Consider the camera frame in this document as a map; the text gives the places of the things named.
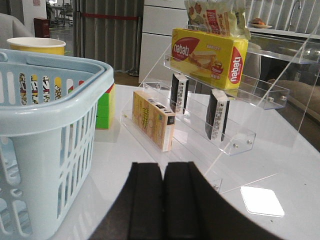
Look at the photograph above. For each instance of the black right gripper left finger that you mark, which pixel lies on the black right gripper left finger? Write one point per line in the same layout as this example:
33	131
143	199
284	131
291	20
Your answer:
137	211

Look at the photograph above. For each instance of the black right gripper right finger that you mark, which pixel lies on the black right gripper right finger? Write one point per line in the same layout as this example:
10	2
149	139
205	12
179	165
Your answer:
195	211

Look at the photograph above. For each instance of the light blue plastic basket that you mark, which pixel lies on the light blue plastic basket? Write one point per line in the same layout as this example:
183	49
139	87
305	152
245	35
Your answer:
48	109

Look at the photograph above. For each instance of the beige small carton box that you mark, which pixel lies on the beige small carton box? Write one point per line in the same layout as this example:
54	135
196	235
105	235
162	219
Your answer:
154	119

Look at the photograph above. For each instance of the colourful puzzle cube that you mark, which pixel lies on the colourful puzzle cube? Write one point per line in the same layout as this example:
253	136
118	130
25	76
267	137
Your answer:
106	109

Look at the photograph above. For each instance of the clear acrylic right display shelf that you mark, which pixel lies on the clear acrylic right display shelf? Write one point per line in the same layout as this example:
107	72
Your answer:
267	127

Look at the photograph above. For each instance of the yellow nabati wafer box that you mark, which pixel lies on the yellow nabati wafer box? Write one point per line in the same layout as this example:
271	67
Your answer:
210	58

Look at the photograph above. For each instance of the white drawer cabinet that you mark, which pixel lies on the white drawer cabinet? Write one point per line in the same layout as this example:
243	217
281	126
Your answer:
159	18

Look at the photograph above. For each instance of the yellow snack bag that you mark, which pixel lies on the yellow snack bag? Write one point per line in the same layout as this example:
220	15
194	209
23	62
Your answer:
225	18

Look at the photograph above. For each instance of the plate with food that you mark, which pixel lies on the plate with food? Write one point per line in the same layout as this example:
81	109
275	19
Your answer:
259	23

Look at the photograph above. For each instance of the red barrier belt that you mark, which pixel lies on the red barrier belt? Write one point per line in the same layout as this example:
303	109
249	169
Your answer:
112	17

